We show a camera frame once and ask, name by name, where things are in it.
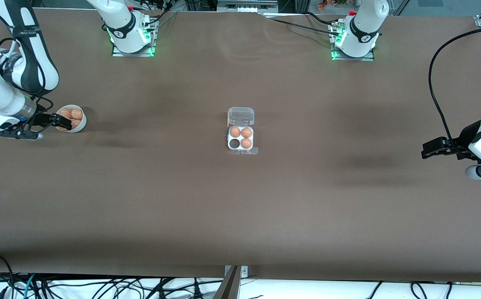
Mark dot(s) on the brown egg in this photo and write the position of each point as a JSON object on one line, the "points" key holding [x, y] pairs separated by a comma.
{"points": [[77, 113], [65, 112], [75, 123], [62, 128], [246, 143], [235, 131], [246, 132]]}

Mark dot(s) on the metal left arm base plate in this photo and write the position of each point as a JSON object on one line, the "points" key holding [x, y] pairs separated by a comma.
{"points": [[369, 58]]}

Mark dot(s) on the clear plastic egg box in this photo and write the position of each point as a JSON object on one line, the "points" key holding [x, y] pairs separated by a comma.
{"points": [[240, 116]]}

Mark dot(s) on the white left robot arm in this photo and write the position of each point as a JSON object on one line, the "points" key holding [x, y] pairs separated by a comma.
{"points": [[363, 25]]}

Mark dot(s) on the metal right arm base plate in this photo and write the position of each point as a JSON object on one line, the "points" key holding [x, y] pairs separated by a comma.
{"points": [[118, 53]]}

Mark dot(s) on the grey control box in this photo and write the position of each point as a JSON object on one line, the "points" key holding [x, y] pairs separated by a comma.
{"points": [[244, 5]]}

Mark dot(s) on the white bowl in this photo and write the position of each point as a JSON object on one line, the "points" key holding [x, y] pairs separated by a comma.
{"points": [[83, 123]]}

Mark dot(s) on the clear plastic egg carton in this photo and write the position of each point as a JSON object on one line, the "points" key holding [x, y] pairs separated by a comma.
{"points": [[253, 151]]}

